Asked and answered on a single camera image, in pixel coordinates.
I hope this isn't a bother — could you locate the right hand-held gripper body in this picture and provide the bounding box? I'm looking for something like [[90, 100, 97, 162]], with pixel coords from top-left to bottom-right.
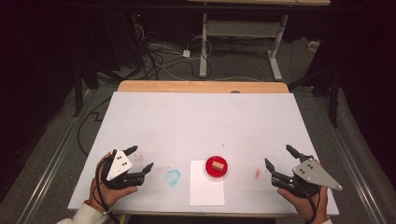
[[271, 154, 344, 200]]

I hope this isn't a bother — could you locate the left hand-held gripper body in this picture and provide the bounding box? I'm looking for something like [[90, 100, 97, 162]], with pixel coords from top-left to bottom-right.
[[102, 148, 147, 190]]

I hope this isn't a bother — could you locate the person's left hand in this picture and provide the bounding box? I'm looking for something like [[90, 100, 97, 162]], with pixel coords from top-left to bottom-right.
[[88, 151, 139, 213]]

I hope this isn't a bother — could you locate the person's right hand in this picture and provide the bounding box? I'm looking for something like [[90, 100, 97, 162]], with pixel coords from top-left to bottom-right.
[[276, 187, 330, 224]]

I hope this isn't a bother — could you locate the orange wrist band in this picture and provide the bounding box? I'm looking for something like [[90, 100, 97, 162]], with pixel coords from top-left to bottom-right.
[[83, 200, 111, 216]]

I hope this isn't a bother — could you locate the round red ink dish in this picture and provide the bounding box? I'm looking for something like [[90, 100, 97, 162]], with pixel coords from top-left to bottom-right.
[[204, 155, 230, 182]]

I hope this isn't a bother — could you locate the white paper sheet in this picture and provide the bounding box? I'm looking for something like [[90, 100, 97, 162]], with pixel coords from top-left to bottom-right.
[[189, 160, 226, 207]]

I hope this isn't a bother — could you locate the black stand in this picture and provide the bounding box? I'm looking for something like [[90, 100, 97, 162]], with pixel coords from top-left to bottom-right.
[[288, 66, 341, 129], [72, 60, 104, 119]]

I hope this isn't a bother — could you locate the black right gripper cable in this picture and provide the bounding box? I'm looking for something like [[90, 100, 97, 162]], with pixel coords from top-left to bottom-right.
[[294, 181, 321, 224]]

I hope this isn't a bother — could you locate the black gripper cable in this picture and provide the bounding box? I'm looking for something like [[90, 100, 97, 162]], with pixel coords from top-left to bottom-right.
[[294, 181, 321, 224], [94, 154, 122, 224]]

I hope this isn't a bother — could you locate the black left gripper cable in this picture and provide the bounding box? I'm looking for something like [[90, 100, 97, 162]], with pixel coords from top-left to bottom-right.
[[94, 154, 122, 224]]

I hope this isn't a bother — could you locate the metal floor rail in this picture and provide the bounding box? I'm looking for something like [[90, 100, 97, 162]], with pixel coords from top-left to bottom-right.
[[15, 90, 94, 224], [314, 96, 389, 224]]

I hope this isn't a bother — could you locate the black floor cable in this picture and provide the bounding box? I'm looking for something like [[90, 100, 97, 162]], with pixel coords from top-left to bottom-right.
[[76, 96, 112, 158]]

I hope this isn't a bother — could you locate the tangle of floor cables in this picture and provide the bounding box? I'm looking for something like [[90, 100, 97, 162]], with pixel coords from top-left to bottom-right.
[[130, 12, 219, 82]]

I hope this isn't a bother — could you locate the white metal desk frame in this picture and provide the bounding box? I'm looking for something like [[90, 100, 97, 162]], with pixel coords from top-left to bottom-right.
[[186, 0, 332, 82]]

